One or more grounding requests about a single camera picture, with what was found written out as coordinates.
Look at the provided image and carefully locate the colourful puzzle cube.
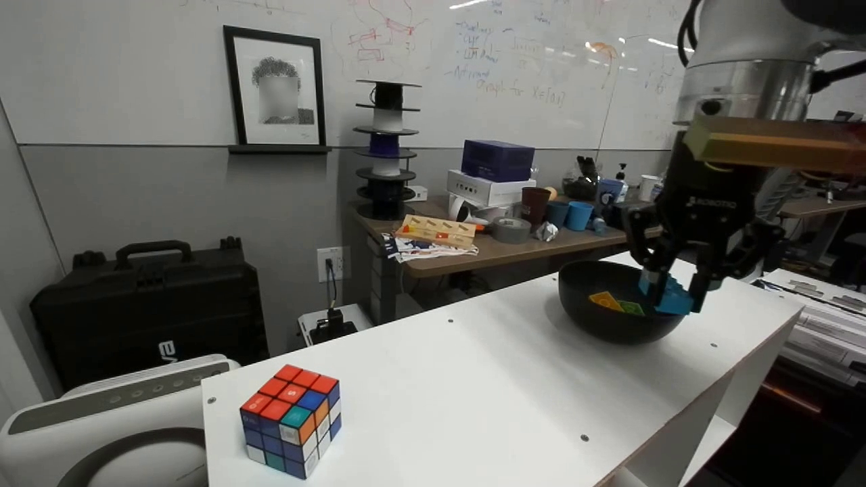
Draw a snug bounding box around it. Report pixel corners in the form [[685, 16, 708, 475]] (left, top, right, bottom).
[[236, 362, 347, 481]]

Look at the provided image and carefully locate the white cardboard box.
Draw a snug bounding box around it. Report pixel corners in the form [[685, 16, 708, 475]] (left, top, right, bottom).
[[443, 168, 535, 212]]

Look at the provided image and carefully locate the white shelf unit table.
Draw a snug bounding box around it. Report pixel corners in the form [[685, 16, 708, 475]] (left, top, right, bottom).
[[198, 246, 807, 487]]

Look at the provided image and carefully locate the black bowl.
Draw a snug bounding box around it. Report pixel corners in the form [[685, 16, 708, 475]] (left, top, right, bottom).
[[554, 258, 692, 348]]

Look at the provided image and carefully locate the orange patterned game box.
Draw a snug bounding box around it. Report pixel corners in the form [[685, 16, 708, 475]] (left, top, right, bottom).
[[393, 212, 482, 251]]

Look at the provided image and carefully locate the white cup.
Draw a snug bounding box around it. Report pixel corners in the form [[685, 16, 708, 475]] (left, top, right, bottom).
[[634, 172, 666, 207]]

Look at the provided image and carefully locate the printed magazine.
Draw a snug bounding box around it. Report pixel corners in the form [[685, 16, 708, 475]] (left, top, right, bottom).
[[382, 231, 482, 265]]

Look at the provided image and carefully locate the white wall outlet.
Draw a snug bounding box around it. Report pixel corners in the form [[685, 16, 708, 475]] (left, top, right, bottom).
[[314, 243, 347, 284]]

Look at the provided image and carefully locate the yellow toy brick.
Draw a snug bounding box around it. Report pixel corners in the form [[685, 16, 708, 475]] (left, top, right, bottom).
[[588, 291, 634, 316]]

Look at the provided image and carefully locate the stack of filament spools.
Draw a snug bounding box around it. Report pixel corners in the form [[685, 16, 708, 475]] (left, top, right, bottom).
[[351, 76, 421, 223]]

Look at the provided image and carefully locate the white plastic machine housing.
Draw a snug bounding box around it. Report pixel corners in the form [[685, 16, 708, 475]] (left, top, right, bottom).
[[0, 353, 241, 487]]

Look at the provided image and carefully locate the blue toy brick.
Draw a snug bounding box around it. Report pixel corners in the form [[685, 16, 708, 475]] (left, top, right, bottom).
[[636, 269, 695, 320]]

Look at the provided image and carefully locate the black hard carry case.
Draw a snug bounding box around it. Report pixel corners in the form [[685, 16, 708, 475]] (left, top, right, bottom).
[[26, 237, 270, 392]]

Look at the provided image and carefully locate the wooden desk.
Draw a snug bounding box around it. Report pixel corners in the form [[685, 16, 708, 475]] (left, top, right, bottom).
[[347, 201, 634, 323], [780, 192, 866, 223]]

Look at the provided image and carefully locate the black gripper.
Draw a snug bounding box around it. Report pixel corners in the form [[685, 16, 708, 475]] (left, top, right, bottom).
[[628, 132, 787, 314]]

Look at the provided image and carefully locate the white panel stack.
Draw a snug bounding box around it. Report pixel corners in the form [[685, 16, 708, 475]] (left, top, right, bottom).
[[756, 269, 866, 362]]

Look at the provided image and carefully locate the gray duct tape roll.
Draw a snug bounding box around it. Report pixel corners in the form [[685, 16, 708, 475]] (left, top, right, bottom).
[[484, 215, 535, 243]]

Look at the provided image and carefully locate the dark brown mug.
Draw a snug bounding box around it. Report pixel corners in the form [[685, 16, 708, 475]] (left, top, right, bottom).
[[519, 185, 561, 227]]

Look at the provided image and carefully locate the black power adapter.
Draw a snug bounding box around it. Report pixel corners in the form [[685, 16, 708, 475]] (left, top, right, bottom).
[[309, 303, 360, 348]]

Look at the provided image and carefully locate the white tape roll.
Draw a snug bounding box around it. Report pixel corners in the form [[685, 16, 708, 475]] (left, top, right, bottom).
[[447, 196, 482, 226]]

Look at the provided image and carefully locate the purple box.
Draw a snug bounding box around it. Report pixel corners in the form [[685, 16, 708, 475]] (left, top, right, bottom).
[[459, 138, 538, 185]]

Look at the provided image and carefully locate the black framed portrait picture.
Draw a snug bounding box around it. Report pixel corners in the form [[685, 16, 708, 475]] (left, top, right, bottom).
[[218, 24, 329, 153]]

